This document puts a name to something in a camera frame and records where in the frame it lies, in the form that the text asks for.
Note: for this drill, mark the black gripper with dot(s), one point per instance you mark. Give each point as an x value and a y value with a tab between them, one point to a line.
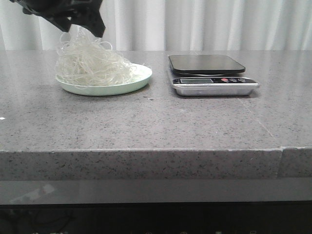
84	13

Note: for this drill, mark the white vermicelli noodle bundle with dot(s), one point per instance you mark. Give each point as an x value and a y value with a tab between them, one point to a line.
84	60

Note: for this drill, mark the white pleated curtain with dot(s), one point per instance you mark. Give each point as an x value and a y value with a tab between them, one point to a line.
205	25

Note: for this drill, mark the light green round plate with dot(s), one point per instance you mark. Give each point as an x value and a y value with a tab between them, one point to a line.
141	77

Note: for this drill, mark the black silver kitchen scale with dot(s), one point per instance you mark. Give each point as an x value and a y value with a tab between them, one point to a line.
209	76

